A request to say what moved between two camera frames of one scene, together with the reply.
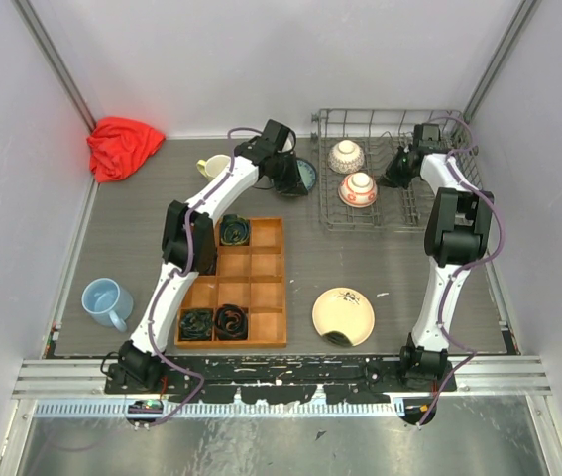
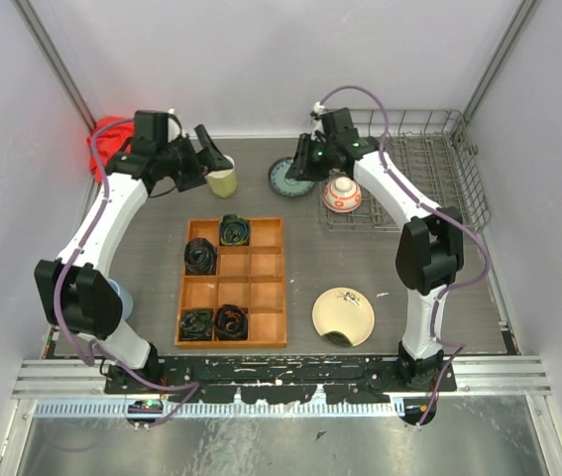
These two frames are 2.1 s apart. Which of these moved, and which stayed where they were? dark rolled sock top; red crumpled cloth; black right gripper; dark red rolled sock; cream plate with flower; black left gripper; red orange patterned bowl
Moved: red orange patterned bowl; black left gripper; black right gripper
Stayed: cream plate with flower; dark rolled sock top; dark red rolled sock; red crumpled cloth
